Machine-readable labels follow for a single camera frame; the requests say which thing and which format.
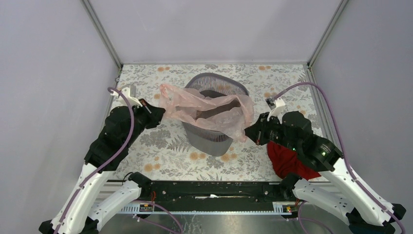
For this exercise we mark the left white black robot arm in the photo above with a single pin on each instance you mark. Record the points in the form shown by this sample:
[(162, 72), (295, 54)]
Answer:
[(122, 128)]

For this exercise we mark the pink plastic trash bag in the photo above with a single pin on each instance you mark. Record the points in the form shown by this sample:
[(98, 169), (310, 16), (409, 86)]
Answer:
[(229, 115)]

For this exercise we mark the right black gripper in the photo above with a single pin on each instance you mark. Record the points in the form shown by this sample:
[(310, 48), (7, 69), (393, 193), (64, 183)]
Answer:
[(257, 131)]

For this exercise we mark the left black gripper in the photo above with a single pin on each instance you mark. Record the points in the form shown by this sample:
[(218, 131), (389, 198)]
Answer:
[(155, 113)]

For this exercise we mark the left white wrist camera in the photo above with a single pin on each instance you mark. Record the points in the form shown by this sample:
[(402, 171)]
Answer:
[(129, 91)]

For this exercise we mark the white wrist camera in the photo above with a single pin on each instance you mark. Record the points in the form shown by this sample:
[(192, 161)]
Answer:
[(276, 106), (129, 91)]

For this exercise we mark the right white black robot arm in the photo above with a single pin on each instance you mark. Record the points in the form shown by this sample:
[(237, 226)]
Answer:
[(358, 206)]

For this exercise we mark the grey slotted cable duct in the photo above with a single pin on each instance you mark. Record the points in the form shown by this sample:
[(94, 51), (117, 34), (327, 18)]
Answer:
[(270, 208)]

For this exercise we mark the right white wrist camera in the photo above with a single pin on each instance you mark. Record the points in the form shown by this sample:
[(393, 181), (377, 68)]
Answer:
[(276, 106)]

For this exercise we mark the red cloth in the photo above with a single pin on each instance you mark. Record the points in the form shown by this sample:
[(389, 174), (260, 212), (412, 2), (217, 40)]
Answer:
[(285, 161)]

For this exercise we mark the grey plastic trash bin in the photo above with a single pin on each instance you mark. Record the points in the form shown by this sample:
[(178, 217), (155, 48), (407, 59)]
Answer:
[(212, 85)]

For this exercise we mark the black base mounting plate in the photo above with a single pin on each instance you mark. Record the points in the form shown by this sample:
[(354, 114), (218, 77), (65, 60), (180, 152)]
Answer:
[(204, 192)]

